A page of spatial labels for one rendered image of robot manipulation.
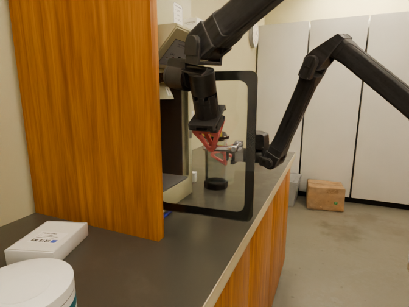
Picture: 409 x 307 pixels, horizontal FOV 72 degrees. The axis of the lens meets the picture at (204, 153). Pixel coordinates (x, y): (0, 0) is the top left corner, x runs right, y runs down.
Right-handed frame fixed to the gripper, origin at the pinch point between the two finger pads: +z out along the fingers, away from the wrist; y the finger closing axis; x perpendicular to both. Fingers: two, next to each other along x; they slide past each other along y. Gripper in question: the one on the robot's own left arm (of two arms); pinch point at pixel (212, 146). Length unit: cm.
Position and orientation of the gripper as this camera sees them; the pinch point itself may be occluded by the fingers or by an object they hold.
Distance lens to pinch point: 71.7
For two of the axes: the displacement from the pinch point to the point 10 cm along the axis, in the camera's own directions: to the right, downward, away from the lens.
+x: 9.4, 0.7, -3.2
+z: 1.3, 8.0, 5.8
